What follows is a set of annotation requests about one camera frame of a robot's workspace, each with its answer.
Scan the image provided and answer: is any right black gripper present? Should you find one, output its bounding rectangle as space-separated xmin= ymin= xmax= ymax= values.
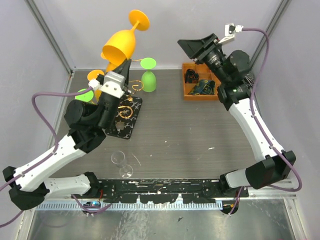
xmin=176 ymin=33 xmax=229 ymax=85

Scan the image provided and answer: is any orange goblet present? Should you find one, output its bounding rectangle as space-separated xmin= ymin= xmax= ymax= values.
xmin=87 ymin=69 xmax=105 ymax=102
xmin=100 ymin=9 xmax=150 ymax=66
xmin=100 ymin=52 xmax=118 ymax=73

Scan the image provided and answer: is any green goblet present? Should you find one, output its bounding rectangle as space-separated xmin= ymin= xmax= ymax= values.
xmin=140 ymin=57 xmax=157 ymax=93
xmin=74 ymin=90 xmax=94 ymax=104

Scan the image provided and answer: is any gold wine glass rack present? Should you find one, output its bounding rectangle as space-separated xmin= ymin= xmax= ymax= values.
xmin=104 ymin=59 xmax=145 ymax=140

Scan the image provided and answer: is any clear wine glass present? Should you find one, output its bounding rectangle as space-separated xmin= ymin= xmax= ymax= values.
xmin=110 ymin=150 xmax=133 ymax=179

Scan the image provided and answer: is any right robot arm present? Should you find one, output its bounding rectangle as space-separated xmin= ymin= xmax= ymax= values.
xmin=177 ymin=33 xmax=296 ymax=197

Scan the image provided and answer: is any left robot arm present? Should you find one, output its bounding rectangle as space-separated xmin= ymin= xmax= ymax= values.
xmin=2 ymin=59 xmax=132 ymax=211

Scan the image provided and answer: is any dark floral cloth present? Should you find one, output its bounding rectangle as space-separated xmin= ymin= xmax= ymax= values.
xmin=188 ymin=79 xmax=216 ymax=96

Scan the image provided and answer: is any striped cloth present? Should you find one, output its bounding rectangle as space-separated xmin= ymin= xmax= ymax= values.
xmin=244 ymin=70 xmax=256 ymax=89

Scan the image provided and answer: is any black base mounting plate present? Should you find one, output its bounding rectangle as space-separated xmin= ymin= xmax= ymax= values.
xmin=70 ymin=177 xmax=250 ymax=204

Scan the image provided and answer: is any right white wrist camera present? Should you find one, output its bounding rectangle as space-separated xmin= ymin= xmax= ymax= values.
xmin=218 ymin=23 xmax=244 ymax=45

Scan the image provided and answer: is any grey cable duct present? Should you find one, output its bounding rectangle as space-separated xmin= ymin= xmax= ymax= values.
xmin=35 ymin=200 xmax=223 ymax=211

